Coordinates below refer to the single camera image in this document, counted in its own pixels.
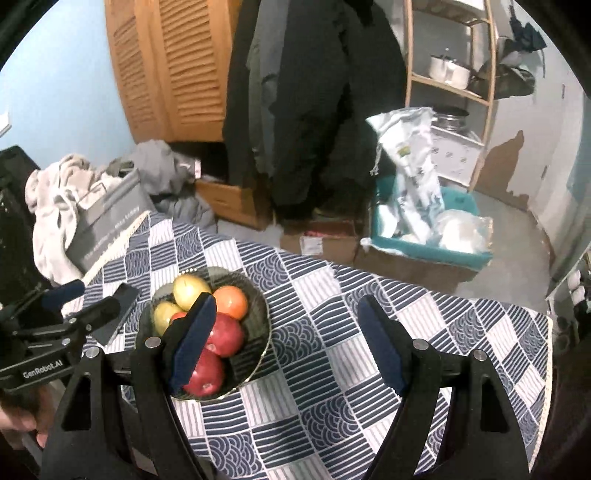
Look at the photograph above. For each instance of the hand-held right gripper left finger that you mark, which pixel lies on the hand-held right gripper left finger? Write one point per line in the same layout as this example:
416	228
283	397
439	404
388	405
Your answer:
194	346

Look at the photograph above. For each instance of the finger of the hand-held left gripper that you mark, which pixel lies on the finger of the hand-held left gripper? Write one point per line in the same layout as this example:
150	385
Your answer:
62	293
99	311

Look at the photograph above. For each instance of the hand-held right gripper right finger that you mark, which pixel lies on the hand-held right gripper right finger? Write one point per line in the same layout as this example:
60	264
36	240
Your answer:
383	350

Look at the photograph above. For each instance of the red apple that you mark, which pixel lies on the red apple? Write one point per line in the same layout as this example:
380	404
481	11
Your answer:
227	334
205	374

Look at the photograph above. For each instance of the yellow pear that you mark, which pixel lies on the yellow pear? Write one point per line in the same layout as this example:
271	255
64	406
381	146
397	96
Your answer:
165	317
189	286

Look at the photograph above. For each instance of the large orange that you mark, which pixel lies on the large orange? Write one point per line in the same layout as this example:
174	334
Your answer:
231	300

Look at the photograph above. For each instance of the glass plate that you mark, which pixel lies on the glass plate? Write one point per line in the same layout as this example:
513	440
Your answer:
256	332

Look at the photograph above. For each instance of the person's left hand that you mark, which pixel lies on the person's left hand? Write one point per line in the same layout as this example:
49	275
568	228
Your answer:
18	420

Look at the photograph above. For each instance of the black smartphone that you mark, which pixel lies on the black smartphone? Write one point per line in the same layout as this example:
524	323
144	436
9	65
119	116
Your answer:
124	295

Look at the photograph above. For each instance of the blue patterned tablecloth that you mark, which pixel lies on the blue patterned tablecloth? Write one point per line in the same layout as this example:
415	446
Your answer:
323	300

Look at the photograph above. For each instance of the large cardboard box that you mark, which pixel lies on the large cardboard box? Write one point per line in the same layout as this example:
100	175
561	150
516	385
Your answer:
415	272

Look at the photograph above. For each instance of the flat cardboard box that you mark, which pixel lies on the flat cardboard box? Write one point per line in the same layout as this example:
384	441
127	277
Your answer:
323	244

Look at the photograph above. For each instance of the clear plastic bag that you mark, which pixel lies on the clear plastic bag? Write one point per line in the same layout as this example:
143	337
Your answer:
461	230

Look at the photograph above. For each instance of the wooden drawer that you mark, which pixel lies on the wooden drawer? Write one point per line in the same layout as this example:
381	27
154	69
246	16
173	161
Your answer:
231	203

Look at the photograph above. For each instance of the teal plastic bin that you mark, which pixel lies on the teal plastic bin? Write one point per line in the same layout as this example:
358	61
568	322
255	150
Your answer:
461	198

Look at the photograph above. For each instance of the white rice bag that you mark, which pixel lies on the white rice bag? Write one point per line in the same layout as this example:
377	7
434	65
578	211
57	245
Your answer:
411	157

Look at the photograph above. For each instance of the shoe rack with shoes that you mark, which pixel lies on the shoe rack with shoes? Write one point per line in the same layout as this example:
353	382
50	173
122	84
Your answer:
579	286

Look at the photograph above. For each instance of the white patterned drawer box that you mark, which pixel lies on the white patterned drawer box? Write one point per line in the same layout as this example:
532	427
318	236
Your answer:
455	157

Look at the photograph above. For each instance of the steel steamer pot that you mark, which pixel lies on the steel steamer pot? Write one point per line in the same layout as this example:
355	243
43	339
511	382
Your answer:
450	120

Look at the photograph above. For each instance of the black hanging coat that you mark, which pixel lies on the black hanging coat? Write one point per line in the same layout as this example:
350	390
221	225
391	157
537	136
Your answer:
314	115

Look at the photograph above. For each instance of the wooden louvred wardrobe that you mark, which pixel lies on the wooden louvred wardrobe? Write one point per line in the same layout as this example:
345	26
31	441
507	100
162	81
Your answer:
175	69

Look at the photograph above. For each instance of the grey hanging jacket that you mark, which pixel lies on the grey hanging jacket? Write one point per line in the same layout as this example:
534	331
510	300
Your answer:
263	92

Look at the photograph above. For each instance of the white cooking pot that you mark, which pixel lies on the white cooking pot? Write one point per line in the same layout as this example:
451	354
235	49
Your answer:
448	69

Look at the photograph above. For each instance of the pale grey door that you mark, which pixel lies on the pale grey door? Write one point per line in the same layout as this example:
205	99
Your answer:
554	115

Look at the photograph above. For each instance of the grey hanging bag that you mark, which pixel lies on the grey hanging bag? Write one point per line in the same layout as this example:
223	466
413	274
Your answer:
503	78

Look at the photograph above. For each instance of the wooden shelf rack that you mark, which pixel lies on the wooden shelf rack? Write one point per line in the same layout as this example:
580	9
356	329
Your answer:
489	69

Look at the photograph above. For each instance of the dark blue umbrella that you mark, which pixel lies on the dark blue umbrella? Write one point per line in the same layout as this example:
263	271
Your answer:
526	34

